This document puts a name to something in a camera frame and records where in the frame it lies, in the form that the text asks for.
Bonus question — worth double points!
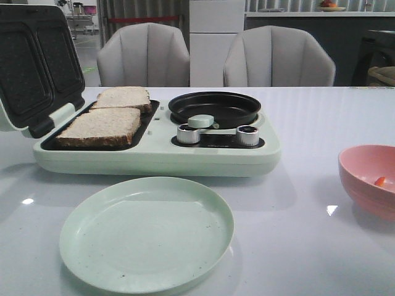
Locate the bread slice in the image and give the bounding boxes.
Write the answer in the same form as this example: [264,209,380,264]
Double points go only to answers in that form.
[91,86,152,113]
[56,108,141,147]

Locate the pink bowl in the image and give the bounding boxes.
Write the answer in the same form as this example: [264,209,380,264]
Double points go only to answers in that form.
[338,144,394,221]

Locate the mint green sandwich maker lid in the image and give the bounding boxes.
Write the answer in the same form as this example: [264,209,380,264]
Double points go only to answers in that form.
[1,4,85,138]

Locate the orange shrimp piece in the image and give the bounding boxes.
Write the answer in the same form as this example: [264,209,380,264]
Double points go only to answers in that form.
[374,176,386,187]

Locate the mint green breakfast maker base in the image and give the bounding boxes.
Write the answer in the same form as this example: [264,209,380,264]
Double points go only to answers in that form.
[33,100,281,177]

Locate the left silver control knob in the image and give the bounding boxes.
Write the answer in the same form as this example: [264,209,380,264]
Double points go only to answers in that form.
[177,123,201,145]

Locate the silver control knob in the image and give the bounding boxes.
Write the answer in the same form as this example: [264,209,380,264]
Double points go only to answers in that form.
[235,125,260,147]
[177,123,201,145]

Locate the black round frying pan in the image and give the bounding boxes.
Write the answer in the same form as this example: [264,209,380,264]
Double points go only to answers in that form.
[168,91,261,130]

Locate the right silver control knob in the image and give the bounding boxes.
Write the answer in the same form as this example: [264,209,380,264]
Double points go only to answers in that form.
[235,125,260,147]

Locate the mint green round plate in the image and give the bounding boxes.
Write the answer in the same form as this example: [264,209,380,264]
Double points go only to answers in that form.
[59,176,234,295]

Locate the left grey upholstered chair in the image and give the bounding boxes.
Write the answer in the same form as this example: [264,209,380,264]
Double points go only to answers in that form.
[97,23,190,87]

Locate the grey upholstered chair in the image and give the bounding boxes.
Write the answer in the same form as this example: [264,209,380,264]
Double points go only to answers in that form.
[97,23,190,87]
[223,25,336,87]

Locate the right grey upholstered chair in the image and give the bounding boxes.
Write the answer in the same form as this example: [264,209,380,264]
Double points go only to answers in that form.
[223,25,336,87]

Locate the white cabinet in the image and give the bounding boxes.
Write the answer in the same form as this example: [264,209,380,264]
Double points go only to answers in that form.
[189,1,246,87]

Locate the dark grey counter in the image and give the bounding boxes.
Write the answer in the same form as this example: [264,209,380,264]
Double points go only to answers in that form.
[244,12,394,86]

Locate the fruit plate on counter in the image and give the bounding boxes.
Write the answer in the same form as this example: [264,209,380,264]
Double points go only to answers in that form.
[317,0,346,12]

